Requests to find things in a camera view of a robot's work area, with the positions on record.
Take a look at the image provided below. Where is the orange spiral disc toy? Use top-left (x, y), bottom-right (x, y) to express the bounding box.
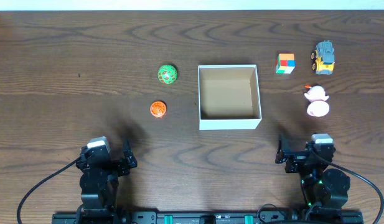
top-left (149, 101), bottom-right (167, 118)

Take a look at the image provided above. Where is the colourful puzzle cube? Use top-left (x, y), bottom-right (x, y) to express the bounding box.
top-left (276, 53), bottom-right (296, 74)

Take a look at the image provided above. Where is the green patterned egg ball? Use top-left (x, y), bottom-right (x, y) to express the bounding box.
top-left (157, 65), bottom-right (178, 85)

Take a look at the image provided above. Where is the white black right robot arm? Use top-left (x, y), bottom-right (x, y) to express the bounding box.
top-left (275, 134), bottom-right (350, 219)

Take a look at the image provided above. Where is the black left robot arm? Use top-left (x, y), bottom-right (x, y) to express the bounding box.
top-left (76, 136), bottom-right (138, 213)

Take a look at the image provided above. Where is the pink duck toy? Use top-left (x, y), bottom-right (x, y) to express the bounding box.
top-left (304, 85), bottom-right (330, 117)

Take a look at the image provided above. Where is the white cardboard box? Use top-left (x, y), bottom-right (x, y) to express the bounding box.
top-left (198, 65), bottom-right (262, 131)

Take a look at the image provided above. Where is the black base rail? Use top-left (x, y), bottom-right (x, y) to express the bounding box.
top-left (52, 210), bottom-right (364, 224)

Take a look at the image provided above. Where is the yellow grey toy truck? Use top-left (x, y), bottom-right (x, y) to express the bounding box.
top-left (311, 40), bottom-right (335, 75)

